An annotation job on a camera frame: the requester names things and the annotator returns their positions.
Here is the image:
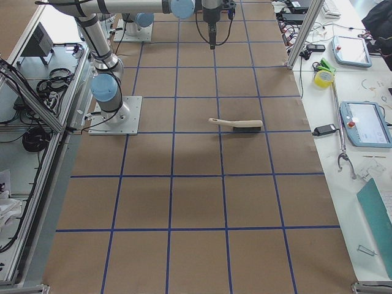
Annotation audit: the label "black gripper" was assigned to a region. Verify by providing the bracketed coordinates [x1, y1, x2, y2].
[202, 0, 236, 50]

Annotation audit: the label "far teach pendant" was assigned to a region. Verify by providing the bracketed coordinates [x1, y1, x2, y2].
[331, 36, 372, 68]

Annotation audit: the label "coiled black cables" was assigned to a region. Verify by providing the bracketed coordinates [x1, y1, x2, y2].
[22, 126, 51, 153]

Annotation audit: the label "green clip tool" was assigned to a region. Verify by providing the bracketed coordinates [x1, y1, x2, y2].
[312, 58, 336, 75]

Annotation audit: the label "aluminium frame post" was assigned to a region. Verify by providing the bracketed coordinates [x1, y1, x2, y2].
[286, 0, 324, 70]

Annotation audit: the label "yellow tape roll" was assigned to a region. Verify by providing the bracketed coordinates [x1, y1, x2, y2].
[314, 70, 334, 89]

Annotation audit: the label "beige hand brush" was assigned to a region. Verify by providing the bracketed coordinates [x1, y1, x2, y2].
[208, 118, 263, 132]

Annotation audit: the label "near teach pendant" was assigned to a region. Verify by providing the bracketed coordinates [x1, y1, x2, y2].
[340, 101, 391, 148]

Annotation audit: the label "metal reacher grabber tool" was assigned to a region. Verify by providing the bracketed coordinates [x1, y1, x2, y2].
[331, 81, 356, 179]

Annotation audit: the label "teach pendant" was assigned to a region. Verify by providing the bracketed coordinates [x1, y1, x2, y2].
[340, 101, 391, 148]
[331, 36, 372, 68]

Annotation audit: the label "black power adapter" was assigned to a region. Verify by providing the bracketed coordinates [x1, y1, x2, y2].
[312, 124, 338, 137]

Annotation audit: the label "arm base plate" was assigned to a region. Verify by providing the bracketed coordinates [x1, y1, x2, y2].
[113, 19, 153, 43]
[88, 96, 142, 135]

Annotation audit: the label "grey electronics box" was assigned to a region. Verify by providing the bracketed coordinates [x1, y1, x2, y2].
[17, 22, 54, 66]

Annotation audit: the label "green cutting mat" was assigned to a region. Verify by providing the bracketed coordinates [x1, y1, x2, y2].
[356, 178, 391, 261]

